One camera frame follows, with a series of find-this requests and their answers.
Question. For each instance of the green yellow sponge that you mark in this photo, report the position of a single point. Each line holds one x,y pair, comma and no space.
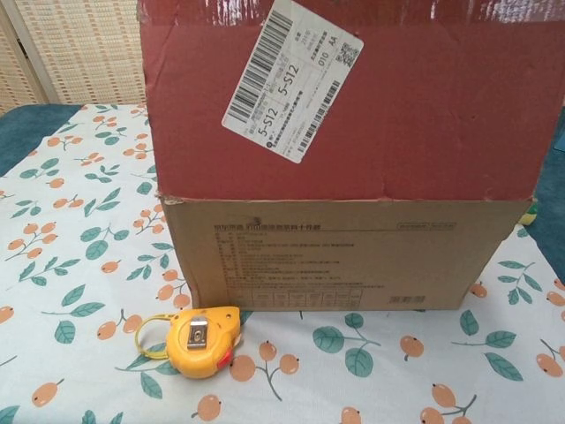
529,215

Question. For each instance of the cardboard box with red top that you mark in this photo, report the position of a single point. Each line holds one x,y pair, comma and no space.
353,176

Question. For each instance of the yellow tape measure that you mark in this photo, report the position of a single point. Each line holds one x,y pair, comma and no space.
198,338

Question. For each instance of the woven rattan folding screen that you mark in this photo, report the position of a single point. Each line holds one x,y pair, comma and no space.
79,48

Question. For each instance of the floral fruit print tablecloth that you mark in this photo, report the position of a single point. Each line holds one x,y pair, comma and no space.
79,247

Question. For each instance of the white shipping label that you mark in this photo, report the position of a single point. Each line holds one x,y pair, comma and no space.
287,88

